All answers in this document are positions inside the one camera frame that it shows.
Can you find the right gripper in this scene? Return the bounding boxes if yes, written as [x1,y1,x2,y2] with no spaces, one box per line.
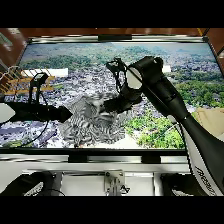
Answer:
[102,82,144,114]

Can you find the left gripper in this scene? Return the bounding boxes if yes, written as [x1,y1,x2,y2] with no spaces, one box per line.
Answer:
[30,104,74,124]

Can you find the black and white patterned shirt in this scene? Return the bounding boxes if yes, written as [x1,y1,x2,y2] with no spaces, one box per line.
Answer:
[59,92,135,148]

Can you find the beige garment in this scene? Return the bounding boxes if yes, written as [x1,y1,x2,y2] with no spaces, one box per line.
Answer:
[192,107,224,142]

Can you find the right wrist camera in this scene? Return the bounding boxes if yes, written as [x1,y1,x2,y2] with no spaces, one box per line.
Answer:
[105,57,129,95]

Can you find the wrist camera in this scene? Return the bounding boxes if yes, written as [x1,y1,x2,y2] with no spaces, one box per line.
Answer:
[28,72,50,106]
[105,57,129,95]

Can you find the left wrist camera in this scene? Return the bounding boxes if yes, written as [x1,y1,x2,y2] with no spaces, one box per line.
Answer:
[28,72,50,106]

